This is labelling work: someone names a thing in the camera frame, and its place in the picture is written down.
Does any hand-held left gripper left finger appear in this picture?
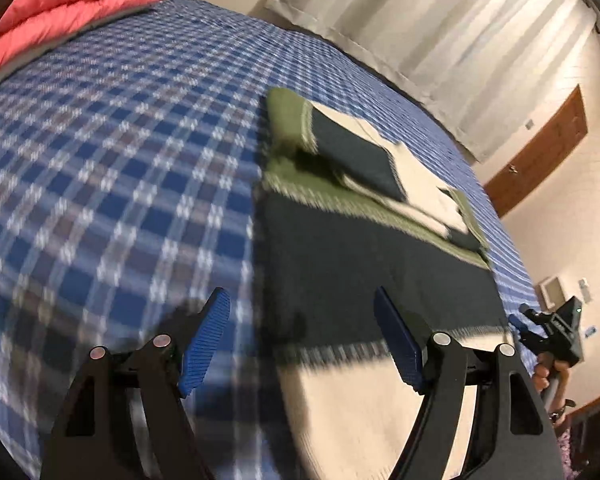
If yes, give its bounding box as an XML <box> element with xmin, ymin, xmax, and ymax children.
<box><xmin>40</xmin><ymin>287</ymin><xmax>231</xmax><ymax>480</ymax></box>

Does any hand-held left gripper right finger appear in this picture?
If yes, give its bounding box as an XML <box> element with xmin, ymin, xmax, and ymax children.
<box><xmin>373</xmin><ymin>286</ymin><xmax>566</xmax><ymax>480</ymax></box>

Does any green navy cream knit sweater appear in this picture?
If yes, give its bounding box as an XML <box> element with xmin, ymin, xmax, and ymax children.
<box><xmin>252</xmin><ymin>86</ymin><xmax>513</xmax><ymax>480</ymax></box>

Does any person's right hand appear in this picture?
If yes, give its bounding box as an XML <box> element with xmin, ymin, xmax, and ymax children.
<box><xmin>532</xmin><ymin>352</ymin><xmax>556</xmax><ymax>391</ymax></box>

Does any white framed panel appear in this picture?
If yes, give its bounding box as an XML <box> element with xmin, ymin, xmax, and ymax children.
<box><xmin>536</xmin><ymin>276</ymin><xmax>566</xmax><ymax>311</ymax></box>

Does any wooden door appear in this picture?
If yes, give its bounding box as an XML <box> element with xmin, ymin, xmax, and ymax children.
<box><xmin>482</xmin><ymin>85</ymin><xmax>588</xmax><ymax>218</ymax></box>

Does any blue plaid bed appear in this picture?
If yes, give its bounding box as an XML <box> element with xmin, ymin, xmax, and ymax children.
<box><xmin>0</xmin><ymin>0</ymin><xmax>538</xmax><ymax>480</ymax></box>

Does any white curtain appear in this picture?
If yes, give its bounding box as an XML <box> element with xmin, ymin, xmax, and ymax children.
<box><xmin>265</xmin><ymin>0</ymin><xmax>598</xmax><ymax>161</ymax></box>

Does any pink quilt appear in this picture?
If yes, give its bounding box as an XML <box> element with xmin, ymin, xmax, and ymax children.
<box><xmin>0</xmin><ymin>0</ymin><xmax>173</xmax><ymax>81</ymax></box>

